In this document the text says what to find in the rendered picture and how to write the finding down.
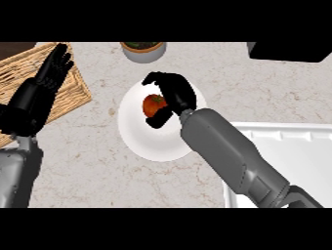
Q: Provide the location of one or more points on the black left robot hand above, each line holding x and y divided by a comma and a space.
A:
29, 101

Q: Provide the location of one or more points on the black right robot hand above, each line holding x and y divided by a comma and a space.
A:
178, 91

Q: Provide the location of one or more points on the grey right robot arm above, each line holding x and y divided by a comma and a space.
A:
236, 156

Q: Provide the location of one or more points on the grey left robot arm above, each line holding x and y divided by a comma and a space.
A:
7, 175

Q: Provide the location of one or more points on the white round plate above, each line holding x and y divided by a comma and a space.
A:
149, 140

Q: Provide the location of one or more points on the white tray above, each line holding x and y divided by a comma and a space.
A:
308, 162

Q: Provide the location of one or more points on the wicker basket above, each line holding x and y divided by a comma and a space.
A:
10, 74

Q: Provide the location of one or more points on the black appliance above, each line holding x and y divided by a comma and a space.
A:
290, 50

